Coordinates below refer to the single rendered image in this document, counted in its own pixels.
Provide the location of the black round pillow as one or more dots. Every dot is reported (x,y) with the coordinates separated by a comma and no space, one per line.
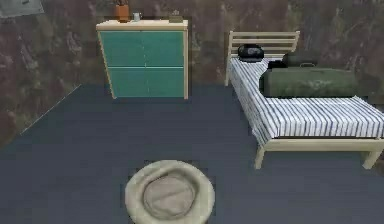
(250,52)

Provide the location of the small olive box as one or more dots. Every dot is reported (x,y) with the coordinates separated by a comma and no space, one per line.
(176,18)

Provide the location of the pale wooden bed, striped sheet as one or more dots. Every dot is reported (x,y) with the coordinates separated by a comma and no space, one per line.
(300,116)

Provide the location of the small pale grey cup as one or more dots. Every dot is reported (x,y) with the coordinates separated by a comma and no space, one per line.
(136,16)

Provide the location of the dark green pillow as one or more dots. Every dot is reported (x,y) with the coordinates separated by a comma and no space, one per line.
(298,60)

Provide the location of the dark green blanket roll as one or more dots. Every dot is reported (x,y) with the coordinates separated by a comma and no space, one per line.
(308,82)

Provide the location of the orange plant pot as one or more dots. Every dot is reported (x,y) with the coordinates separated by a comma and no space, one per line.
(122,12)

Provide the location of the green drawer chest, pale frame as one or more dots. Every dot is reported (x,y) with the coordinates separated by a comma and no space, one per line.
(146,63)

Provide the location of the grey framed wall picture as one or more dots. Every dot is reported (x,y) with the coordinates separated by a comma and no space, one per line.
(20,7)

